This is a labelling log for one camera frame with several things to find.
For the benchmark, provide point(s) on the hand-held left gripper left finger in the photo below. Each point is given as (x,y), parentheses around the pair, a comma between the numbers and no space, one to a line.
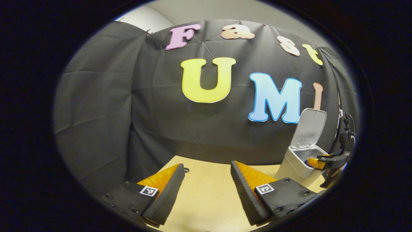
(167,199)

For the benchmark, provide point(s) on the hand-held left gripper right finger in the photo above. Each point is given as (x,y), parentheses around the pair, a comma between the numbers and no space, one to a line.
(244,199)

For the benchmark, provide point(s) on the black backdrop cloth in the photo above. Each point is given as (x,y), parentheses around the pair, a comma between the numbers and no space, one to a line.
(96,112)

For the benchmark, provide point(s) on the wooden desktop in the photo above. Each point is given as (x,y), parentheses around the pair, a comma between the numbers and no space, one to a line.
(206,199)

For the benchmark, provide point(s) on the white desktop garbage bin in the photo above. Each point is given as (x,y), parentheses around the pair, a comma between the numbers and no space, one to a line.
(309,129)

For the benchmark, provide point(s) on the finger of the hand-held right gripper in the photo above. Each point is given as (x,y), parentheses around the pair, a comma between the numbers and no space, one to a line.
(318,162)

